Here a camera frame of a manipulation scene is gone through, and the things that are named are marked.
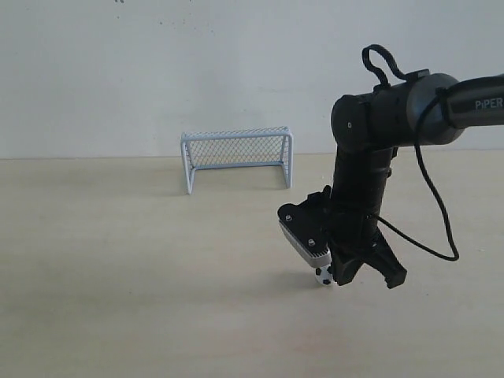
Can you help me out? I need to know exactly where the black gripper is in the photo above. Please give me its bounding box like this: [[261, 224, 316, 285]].
[[326, 206, 407, 289]]

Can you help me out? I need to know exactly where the small black white soccer ball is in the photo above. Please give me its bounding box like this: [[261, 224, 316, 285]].
[[315, 265, 334, 286]]

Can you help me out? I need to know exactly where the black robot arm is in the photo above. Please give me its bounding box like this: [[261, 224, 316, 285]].
[[328, 73, 503, 288]]

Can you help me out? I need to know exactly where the white miniature soccer goal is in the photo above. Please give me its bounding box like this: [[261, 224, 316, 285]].
[[180, 127, 294, 195]]

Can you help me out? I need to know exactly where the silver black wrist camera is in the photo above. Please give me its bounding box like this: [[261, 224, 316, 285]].
[[277, 191, 331, 269]]

